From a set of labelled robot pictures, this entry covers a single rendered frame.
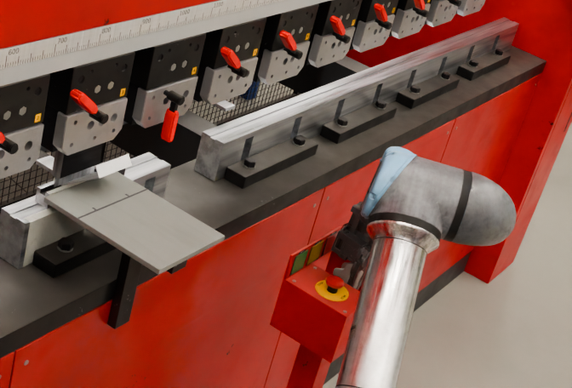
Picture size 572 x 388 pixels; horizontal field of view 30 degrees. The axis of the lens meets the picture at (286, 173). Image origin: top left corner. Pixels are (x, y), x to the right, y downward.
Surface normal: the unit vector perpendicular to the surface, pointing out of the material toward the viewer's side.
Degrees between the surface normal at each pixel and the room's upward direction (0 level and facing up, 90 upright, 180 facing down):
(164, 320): 90
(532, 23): 90
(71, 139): 90
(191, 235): 0
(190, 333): 90
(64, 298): 0
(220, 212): 0
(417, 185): 42
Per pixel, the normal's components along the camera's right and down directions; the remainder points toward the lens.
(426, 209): 0.37, -0.25
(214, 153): -0.55, 0.26
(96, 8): 0.80, 0.44
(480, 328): 0.25, -0.86
